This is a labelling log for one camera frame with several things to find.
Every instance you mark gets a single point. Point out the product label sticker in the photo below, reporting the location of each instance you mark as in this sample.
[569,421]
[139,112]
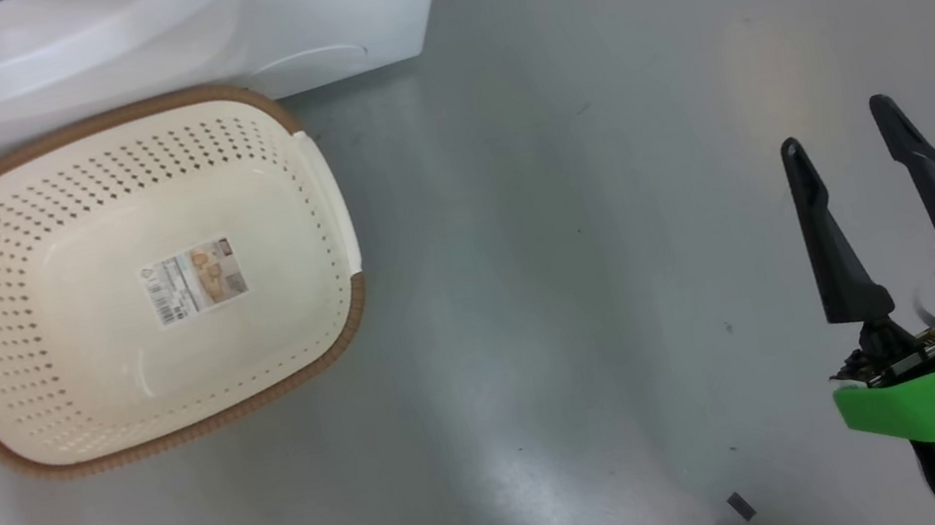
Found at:
[194,282]

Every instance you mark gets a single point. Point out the cream basket with brown rim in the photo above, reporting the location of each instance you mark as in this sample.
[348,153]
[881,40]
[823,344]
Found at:
[114,383]

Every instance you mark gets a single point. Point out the small dark floor scrap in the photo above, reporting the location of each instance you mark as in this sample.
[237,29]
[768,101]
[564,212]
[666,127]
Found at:
[741,506]

